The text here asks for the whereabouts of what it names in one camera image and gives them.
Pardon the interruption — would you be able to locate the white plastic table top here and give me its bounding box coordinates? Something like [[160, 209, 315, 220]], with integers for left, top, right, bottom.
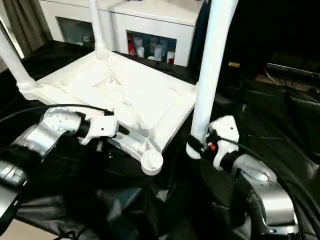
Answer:
[[19, 49, 198, 177]]

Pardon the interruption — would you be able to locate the black plastic mat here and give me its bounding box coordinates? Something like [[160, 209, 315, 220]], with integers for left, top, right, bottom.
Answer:
[[0, 40, 320, 240]]

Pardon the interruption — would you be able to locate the small red bottle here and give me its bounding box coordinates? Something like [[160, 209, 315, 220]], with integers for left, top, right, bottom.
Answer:
[[127, 35, 136, 56]]

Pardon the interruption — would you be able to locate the white glass-door cabinet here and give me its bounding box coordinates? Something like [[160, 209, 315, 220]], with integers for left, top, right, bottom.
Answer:
[[39, 0, 206, 67]]

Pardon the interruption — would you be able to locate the grey curtain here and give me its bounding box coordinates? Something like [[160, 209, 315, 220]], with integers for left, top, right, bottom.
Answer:
[[2, 0, 51, 53]]

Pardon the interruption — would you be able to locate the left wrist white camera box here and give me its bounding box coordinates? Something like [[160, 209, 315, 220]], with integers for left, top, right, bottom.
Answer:
[[80, 114, 121, 147]]

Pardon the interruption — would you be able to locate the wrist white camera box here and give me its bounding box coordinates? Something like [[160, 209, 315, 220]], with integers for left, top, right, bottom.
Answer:
[[207, 115, 241, 171], [80, 114, 121, 147]]

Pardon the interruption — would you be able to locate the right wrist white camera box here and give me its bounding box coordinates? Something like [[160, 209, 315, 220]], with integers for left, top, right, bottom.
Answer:
[[207, 115, 241, 171]]

